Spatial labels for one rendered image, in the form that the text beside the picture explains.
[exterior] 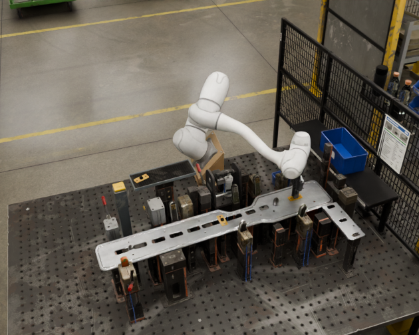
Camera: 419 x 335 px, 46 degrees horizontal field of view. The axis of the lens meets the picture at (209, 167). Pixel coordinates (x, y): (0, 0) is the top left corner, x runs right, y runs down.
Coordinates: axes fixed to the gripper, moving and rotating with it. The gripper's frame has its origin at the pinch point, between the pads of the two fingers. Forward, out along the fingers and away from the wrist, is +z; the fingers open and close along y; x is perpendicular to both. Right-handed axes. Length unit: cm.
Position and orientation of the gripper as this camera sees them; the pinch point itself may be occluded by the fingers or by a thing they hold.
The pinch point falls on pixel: (295, 192)
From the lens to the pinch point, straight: 293.3
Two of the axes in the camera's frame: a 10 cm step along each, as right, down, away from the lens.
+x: 9.3, -2.5, 2.8
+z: 0.2, 7.8, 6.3
